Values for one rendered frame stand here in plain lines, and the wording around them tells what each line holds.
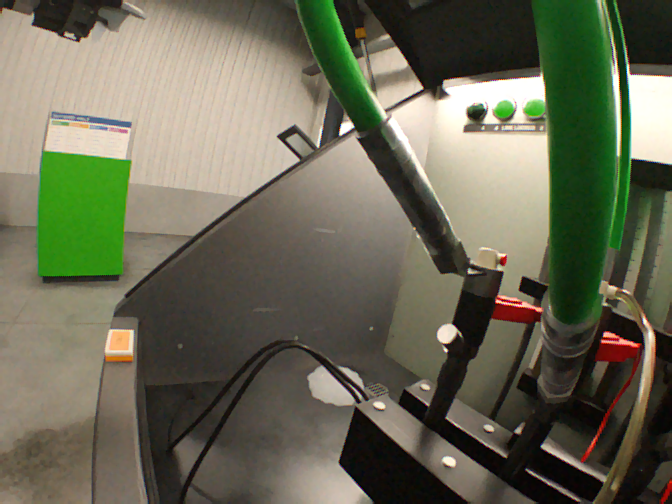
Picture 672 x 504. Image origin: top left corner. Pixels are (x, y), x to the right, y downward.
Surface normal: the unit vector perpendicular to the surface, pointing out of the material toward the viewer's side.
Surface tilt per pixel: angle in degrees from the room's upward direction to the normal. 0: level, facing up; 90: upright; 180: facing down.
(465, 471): 0
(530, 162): 90
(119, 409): 0
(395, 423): 0
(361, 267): 90
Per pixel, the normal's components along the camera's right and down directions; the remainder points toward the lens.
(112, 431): 0.18, -0.97
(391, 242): 0.56, 0.23
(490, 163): -0.81, -0.06
